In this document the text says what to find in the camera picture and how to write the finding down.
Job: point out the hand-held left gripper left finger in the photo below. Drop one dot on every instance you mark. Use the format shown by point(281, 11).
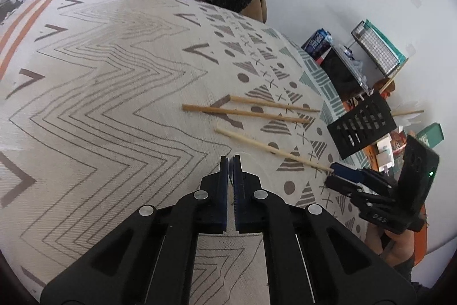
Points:
point(223, 190)

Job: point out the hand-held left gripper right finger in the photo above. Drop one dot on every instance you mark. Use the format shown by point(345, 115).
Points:
point(240, 197)

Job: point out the black slotted utensil holder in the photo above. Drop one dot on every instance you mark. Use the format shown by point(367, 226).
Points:
point(360, 126)

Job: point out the white plastic spork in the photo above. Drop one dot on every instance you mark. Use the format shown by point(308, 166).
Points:
point(410, 120)

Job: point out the black bucket with clear lid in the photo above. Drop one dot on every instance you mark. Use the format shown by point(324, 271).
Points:
point(339, 76)

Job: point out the blue printed package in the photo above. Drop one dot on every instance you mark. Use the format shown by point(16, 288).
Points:
point(317, 42)

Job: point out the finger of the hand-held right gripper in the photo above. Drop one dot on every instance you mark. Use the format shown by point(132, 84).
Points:
point(342, 185)
point(348, 172)

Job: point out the clear plastic spoon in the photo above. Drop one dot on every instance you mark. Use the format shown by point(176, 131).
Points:
point(246, 162)

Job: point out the wooden chopstick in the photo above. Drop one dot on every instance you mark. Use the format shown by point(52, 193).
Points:
point(275, 104)
point(407, 112)
point(275, 149)
point(246, 114)

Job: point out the teal box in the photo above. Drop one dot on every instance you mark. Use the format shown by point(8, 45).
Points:
point(430, 135)

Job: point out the person's right hand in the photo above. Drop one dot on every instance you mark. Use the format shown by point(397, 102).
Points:
point(403, 248)

